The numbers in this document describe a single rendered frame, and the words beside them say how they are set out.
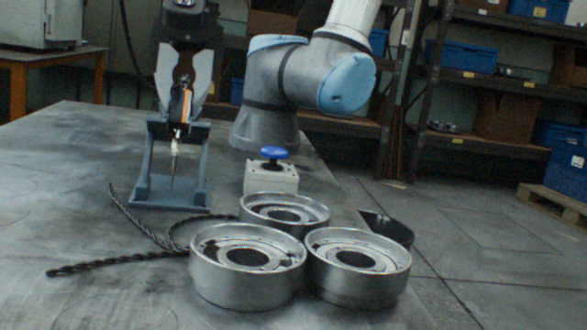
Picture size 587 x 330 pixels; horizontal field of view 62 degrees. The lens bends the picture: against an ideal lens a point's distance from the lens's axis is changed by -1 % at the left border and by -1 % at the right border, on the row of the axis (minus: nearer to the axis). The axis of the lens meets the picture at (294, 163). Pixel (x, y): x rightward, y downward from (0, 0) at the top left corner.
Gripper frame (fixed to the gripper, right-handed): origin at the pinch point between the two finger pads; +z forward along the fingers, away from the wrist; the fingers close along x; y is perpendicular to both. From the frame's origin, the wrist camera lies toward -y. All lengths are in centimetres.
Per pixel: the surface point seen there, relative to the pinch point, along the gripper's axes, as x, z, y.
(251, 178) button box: -10.4, 8.2, -3.7
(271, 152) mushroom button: -12.8, 4.7, -2.0
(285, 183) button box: -15.1, 8.4, -3.9
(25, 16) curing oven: 81, -3, 188
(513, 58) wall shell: -287, -28, 366
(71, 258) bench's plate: 7.8, 11.9, -23.3
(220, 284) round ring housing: -5.6, 9.5, -31.1
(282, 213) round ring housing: -13.5, 9.4, -13.1
